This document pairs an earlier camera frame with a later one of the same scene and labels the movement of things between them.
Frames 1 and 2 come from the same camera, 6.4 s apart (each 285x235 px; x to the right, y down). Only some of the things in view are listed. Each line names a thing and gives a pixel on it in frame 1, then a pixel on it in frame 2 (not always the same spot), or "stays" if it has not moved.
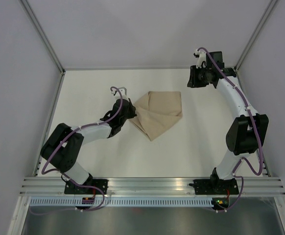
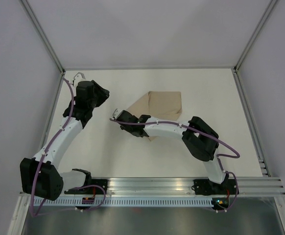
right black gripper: (193, 82) to (126, 128)
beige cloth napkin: (156, 111) stays
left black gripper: (132, 110) to (103, 94)
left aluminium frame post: (41, 34) stays
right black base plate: (208, 187) stays
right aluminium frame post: (267, 13) stays
